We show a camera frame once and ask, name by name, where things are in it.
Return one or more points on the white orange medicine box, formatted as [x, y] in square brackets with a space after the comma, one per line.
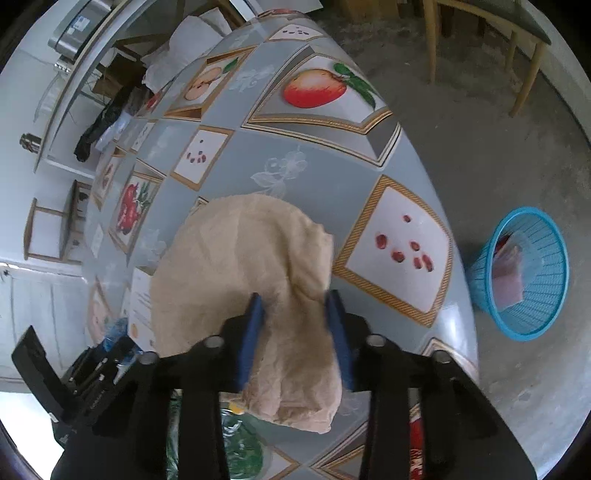
[141, 304]

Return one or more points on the black plastic bag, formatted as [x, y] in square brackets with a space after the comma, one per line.
[92, 134]

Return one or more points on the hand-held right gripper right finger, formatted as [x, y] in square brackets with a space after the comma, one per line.
[339, 341]

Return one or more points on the wooden chair dark seat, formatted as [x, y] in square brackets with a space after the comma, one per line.
[508, 14]
[74, 217]

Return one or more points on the white plastic bag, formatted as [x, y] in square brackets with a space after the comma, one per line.
[184, 50]

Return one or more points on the blue plastic wrapper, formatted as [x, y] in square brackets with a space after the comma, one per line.
[113, 333]

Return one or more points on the white door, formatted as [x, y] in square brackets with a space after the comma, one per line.
[41, 300]

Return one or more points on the beige cloth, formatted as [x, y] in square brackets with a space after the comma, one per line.
[240, 258]

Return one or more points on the white long desk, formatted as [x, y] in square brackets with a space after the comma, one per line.
[51, 134]

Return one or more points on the green patterned plastic wrapper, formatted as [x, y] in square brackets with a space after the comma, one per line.
[242, 452]

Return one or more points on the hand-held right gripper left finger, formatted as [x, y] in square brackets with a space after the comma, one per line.
[251, 332]

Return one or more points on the dark glass jar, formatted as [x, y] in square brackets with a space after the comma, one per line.
[30, 143]

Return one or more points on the blue plastic basket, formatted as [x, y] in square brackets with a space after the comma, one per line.
[540, 304]

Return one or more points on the red printed cloth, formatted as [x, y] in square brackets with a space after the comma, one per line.
[415, 447]

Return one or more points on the steel rice cooker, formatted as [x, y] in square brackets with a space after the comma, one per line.
[78, 27]

